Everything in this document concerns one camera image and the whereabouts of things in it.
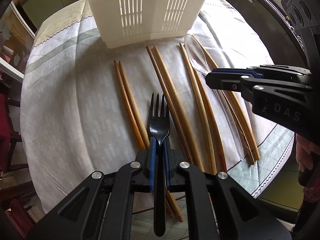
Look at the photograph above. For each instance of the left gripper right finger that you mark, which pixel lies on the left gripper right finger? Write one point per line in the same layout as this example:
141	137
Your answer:
217	206

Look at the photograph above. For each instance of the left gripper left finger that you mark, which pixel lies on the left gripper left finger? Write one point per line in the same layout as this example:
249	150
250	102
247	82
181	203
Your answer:
101	206

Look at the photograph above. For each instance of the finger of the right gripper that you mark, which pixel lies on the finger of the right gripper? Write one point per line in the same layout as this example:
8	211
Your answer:
237	71
229	82

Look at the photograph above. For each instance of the wooden chopstick eight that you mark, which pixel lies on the wooden chopstick eight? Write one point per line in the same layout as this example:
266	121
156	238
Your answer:
212	65

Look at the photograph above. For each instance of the wooden chopstick seven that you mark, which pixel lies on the wooden chopstick seven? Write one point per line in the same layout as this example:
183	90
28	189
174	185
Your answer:
233	111

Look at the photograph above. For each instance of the wooden chopstick five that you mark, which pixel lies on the wooden chopstick five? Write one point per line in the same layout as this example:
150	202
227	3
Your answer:
202	111

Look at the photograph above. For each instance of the wooden chopstick three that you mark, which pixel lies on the wooden chopstick three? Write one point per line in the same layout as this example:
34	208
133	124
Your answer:
168	99

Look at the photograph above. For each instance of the wooden chopstick six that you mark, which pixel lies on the wooden chopstick six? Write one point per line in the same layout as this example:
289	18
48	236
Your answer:
216	139

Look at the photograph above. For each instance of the wooden chopstick four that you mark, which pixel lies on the wooden chopstick four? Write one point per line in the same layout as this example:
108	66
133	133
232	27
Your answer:
185	128

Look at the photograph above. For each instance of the wooden chopstick one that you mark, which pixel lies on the wooden chopstick one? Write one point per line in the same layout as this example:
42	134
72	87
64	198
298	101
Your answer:
136	122

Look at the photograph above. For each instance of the black plastic fork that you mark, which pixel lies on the black plastic fork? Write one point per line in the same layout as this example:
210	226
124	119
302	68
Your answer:
158	131

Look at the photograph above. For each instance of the wooden chopstick two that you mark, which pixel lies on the wooden chopstick two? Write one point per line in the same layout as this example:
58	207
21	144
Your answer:
172	207

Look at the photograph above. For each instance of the person's right hand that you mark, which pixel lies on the person's right hand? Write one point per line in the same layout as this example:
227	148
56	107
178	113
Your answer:
303	153

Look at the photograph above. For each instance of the red chair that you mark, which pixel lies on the red chair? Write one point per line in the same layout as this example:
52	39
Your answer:
14	198

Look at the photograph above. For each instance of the grey white tablecloth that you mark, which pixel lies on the grey white tablecloth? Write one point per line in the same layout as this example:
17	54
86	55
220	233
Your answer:
73	120

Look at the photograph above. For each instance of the white plastic utensil holder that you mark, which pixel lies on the white plastic utensil holder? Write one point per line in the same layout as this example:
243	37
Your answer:
123	22

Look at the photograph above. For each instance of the glass sliding door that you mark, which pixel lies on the glass sliding door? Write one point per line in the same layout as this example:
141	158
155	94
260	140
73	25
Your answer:
16	43

